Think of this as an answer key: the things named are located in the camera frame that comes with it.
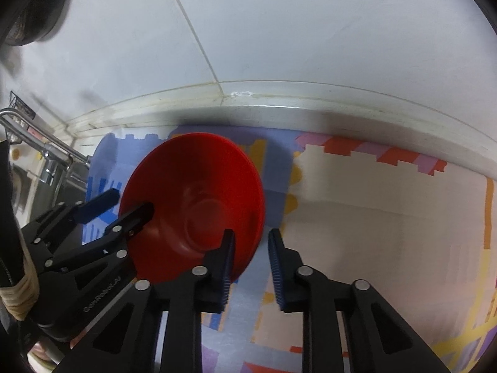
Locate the colourful patterned mat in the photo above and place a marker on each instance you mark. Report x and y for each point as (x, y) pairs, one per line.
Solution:
(422, 231)

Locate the black frying pan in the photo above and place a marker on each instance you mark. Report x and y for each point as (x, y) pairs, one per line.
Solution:
(34, 20)

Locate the chrome pull-down faucet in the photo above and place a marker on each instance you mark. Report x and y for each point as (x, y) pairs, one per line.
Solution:
(50, 147)

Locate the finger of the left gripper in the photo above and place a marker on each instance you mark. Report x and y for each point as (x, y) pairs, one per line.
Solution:
(92, 209)
(128, 225)

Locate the wire sponge basket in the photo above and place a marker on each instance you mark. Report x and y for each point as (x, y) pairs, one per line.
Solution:
(15, 102)

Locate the person's left hand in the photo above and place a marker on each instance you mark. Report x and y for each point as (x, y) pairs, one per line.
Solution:
(45, 356)

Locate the red black bowl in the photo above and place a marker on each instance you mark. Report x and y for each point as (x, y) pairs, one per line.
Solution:
(200, 185)

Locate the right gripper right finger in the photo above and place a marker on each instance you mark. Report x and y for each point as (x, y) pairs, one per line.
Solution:
(287, 283)

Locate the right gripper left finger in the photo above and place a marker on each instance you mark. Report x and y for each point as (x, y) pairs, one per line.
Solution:
(216, 284)

